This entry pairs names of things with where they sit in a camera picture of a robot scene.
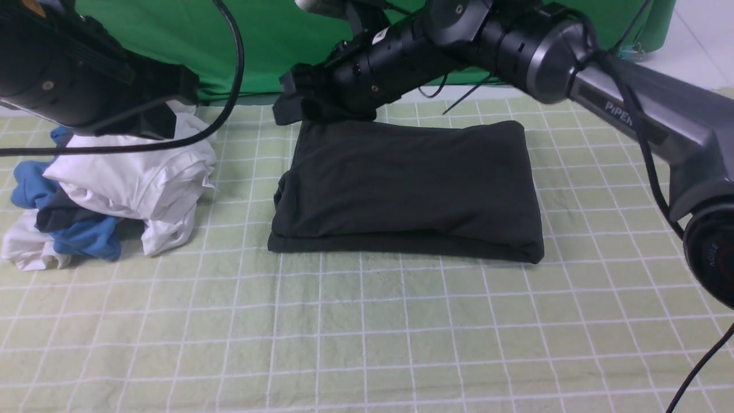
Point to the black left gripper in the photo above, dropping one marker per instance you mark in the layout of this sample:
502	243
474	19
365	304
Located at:
66	68

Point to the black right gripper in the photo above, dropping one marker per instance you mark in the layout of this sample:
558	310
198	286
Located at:
362	75

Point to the dark gray long-sleeve shirt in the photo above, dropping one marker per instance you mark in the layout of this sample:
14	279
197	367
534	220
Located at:
366	186

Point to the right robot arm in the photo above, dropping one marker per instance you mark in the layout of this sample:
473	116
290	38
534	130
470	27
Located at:
551	53

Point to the white crumpled shirt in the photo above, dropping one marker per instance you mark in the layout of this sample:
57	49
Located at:
159	189

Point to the green backdrop cloth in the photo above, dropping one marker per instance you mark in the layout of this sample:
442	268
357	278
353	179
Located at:
276	35

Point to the dark gray crumpled garment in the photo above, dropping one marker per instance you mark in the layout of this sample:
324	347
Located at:
62	214

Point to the blue crumpled garment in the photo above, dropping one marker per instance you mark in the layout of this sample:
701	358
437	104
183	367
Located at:
28	248

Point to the metal binder clip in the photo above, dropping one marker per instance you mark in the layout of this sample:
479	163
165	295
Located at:
631	52

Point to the light green checkered tablecloth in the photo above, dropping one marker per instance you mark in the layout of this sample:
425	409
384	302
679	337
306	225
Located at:
609	321

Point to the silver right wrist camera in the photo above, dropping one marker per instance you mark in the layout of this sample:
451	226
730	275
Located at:
362	16

